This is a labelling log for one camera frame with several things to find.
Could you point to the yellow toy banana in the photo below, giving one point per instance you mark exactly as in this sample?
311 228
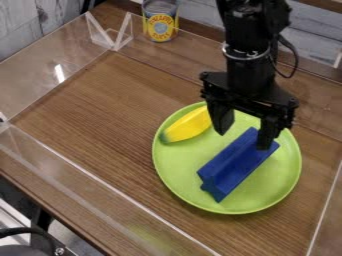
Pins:
187 127

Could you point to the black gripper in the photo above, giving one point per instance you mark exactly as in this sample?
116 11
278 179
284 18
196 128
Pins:
245 88

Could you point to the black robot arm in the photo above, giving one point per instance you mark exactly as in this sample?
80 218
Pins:
254 23

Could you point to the green round plate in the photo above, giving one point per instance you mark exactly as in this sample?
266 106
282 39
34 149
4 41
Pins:
177 160

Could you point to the clear acrylic tray enclosure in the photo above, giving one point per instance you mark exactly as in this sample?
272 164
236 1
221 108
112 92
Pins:
84 107

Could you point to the black metal table bracket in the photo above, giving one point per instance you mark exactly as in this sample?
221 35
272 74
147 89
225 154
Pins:
41 221

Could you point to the yellow labelled tin can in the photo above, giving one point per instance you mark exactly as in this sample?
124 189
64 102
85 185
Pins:
160 19

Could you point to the blue plastic block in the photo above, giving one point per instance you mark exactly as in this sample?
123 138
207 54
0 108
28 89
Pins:
232 165

